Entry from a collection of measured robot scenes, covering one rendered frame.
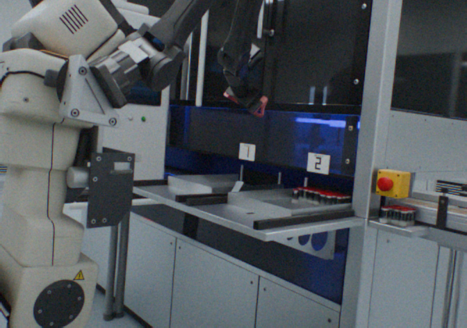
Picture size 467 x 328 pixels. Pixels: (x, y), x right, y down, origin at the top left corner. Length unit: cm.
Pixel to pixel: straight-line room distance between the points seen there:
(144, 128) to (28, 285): 109
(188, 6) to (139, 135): 111
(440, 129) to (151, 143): 116
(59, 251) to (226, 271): 94
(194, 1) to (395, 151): 80
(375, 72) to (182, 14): 65
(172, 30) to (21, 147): 38
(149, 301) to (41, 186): 144
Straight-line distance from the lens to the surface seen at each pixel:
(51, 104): 91
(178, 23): 90
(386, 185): 126
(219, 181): 176
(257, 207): 125
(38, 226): 97
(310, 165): 145
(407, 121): 147
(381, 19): 137
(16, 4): 656
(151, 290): 231
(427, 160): 161
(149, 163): 197
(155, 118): 196
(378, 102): 132
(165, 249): 216
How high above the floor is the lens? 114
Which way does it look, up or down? 4 degrees down
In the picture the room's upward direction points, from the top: 5 degrees clockwise
